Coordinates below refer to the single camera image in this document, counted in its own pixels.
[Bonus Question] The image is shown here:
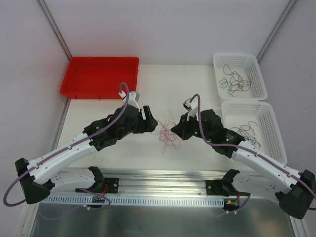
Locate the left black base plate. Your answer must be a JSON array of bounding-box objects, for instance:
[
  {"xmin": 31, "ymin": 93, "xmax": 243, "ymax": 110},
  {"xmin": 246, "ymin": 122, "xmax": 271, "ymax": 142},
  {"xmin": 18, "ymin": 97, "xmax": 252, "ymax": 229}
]
[{"xmin": 84, "ymin": 177, "xmax": 119, "ymax": 194}]

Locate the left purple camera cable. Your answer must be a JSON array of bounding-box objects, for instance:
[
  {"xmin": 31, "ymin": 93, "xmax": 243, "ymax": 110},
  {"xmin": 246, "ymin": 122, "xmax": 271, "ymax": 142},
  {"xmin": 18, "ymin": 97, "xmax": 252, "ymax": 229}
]
[{"xmin": 2, "ymin": 82, "xmax": 129, "ymax": 206}]

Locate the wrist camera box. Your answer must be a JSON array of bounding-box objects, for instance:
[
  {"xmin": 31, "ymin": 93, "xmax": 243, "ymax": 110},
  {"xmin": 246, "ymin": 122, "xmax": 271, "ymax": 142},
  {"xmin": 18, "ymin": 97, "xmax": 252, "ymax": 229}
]
[
  {"xmin": 119, "ymin": 91, "xmax": 140, "ymax": 110},
  {"xmin": 183, "ymin": 98, "xmax": 198, "ymax": 121}
]

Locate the aluminium mounting rail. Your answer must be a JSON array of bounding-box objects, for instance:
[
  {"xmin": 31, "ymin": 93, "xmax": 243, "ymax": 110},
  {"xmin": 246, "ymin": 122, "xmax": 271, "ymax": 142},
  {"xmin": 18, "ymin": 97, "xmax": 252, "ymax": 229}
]
[{"xmin": 100, "ymin": 168, "xmax": 225, "ymax": 198}]

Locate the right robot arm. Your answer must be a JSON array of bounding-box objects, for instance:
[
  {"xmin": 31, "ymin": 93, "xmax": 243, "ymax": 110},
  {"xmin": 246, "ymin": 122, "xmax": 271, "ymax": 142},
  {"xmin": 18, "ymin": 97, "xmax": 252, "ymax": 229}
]
[{"xmin": 171, "ymin": 110, "xmax": 316, "ymax": 219}]

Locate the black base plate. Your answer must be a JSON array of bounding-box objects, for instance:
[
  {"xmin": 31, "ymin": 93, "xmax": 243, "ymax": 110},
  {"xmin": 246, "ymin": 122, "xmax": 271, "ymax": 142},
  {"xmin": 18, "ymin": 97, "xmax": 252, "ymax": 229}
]
[
  {"xmin": 205, "ymin": 180, "xmax": 249, "ymax": 197},
  {"xmin": 84, "ymin": 177, "xmax": 119, "ymax": 194}
]

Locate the purple camera cable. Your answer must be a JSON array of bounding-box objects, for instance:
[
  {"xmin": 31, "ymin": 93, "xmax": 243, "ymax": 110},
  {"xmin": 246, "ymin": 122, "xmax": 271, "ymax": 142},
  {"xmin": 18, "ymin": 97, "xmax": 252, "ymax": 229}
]
[
  {"xmin": 189, "ymin": 93, "xmax": 316, "ymax": 211},
  {"xmin": 2, "ymin": 82, "xmax": 129, "ymax": 206}
]

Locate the white perforated basket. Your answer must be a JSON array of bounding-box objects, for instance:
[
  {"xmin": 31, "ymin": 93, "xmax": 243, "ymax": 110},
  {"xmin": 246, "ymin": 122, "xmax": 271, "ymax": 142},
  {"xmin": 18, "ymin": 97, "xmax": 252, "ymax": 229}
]
[
  {"xmin": 213, "ymin": 53, "xmax": 268, "ymax": 101},
  {"xmin": 221, "ymin": 100, "xmax": 287, "ymax": 165}
]

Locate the separated pink wire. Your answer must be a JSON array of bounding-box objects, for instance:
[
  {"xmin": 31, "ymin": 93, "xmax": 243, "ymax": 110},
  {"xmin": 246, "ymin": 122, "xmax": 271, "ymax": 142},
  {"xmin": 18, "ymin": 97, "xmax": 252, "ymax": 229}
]
[{"xmin": 154, "ymin": 110, "xmax": 182, "ymax": 154}]

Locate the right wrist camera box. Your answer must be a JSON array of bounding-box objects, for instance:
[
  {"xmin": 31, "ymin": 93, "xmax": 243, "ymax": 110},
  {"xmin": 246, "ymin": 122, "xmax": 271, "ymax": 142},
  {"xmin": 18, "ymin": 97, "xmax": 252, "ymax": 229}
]
[{"xmin": 183, "ymin": 98, "xmax": 198, "ymax": 121}]

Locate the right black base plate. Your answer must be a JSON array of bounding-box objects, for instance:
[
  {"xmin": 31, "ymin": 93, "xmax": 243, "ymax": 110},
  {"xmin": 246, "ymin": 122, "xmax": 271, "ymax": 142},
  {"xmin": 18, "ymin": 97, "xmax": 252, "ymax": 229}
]
[{"xmin": 205, "ymin": 180, "xmax": 249, "ymax": 197}]

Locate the near white perforated basket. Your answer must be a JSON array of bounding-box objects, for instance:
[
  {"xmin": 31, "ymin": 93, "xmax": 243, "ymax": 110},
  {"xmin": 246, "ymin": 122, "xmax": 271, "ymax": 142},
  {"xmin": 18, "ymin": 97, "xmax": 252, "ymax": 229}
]
[{"xmin": 221, "ymin": 100, "xmax": 287, "ymax": 165}]

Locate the red plastic tray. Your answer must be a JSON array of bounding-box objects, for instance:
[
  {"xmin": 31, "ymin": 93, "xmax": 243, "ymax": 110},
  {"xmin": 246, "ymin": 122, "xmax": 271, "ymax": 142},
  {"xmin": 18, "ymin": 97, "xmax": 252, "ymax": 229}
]
[{"xmin": 60, "ymin": 57, "xmax": 139, "ymax": 99}]

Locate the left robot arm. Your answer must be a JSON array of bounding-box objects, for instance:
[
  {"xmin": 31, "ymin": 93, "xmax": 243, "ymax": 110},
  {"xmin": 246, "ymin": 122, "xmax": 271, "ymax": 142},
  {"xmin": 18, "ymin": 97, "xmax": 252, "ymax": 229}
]
[{"xmin": 15, "ymin": 105, "xmax": 158, "ymax": 204}]

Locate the far white perforated basket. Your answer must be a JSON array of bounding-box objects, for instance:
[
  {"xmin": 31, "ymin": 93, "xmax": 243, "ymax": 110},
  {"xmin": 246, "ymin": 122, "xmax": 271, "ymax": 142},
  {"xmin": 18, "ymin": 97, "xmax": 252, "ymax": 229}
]
[{"xmin": 213, "ymin": 53, "xmax": 268, "ymax": 101}]

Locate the white slotted cable duct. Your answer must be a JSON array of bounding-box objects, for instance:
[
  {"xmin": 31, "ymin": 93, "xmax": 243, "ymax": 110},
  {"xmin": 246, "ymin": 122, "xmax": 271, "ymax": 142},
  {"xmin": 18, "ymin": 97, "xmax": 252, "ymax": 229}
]
[{"xmin": 42, "ymin": 195, "xmax": 224, "ymax": 208}]

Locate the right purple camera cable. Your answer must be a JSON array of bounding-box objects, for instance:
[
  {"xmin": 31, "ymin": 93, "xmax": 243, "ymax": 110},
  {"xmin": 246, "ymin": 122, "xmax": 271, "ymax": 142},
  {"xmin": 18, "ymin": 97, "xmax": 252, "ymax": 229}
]
[{"xmin": 189, "ymin": 93, "xmax": 316, "ymax": 211}]

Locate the dark brown wire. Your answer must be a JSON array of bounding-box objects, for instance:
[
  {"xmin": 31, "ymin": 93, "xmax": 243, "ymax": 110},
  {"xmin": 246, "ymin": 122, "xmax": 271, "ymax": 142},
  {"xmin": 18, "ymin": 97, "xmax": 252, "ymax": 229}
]
[{"xmin": 218, "ymin": 63, "xmax": 253, "ymax": 98}]

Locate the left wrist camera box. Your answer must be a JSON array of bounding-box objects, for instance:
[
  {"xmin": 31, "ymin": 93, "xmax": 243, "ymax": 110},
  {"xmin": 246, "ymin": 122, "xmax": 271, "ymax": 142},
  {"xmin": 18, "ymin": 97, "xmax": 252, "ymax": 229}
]
[{"xmin": 119, "ymin": 91, "xmax": 140, "ymax": 110}]

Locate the separated dark wire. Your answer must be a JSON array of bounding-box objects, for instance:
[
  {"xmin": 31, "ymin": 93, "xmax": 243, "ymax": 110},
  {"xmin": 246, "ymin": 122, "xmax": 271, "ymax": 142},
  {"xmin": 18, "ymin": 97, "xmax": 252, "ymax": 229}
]
[{"xmin": 231, "ymin": 120, "xmax": 262, "ymax": 150}]

